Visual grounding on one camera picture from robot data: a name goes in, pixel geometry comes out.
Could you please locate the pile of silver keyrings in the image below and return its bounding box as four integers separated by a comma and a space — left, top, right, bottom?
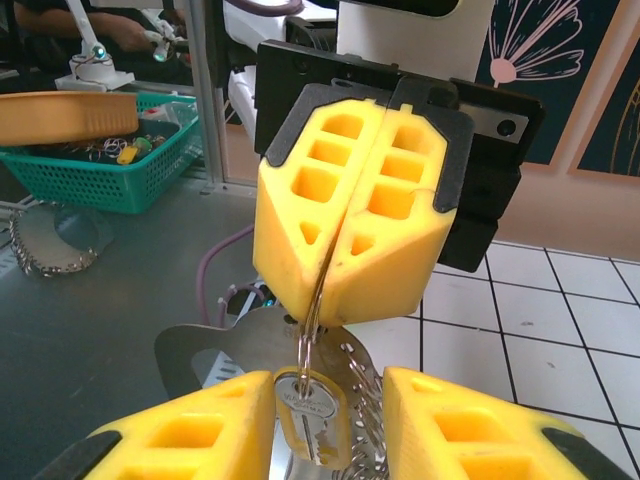
29, 134, 126, 164

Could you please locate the orange plastic lid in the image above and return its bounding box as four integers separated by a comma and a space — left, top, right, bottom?
0, 89, 140, 147

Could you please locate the aluminium frame post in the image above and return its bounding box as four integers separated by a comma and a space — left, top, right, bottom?
187, 0, 226, 185

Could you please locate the clear plastic box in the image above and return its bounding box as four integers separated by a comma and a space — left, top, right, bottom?
149, 101, 199, 132

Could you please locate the small circuit board with LED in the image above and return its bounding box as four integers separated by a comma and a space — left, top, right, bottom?
217, 282, 275, 321

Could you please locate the grey metal sheet panel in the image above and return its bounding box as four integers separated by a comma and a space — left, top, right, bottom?
0, 164, 321, 480

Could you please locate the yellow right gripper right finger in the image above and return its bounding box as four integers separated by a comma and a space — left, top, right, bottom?
382, 367, 634, 480

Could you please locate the small metal screw object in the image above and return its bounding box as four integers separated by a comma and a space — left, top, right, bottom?
154, 259, 389, 480

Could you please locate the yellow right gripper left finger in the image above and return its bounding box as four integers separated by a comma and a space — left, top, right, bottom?
34, 370, 277, 480

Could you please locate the teal plastic basket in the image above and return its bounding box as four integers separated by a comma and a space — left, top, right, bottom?
0, 91, 202, 216

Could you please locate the person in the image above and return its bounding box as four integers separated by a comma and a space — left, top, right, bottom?
0, 0, 194, 86

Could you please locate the white handheld controller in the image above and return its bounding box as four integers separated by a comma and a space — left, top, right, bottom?
142, 19, 190, 65

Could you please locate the person's hand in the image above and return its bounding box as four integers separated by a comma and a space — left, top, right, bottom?
113, 22, 164, 56

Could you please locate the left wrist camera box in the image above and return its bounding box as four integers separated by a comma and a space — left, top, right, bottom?
337, 0, 496, 84

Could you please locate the key with yellow cover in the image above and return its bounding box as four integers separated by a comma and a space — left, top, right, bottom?
272, 366, 352, 472

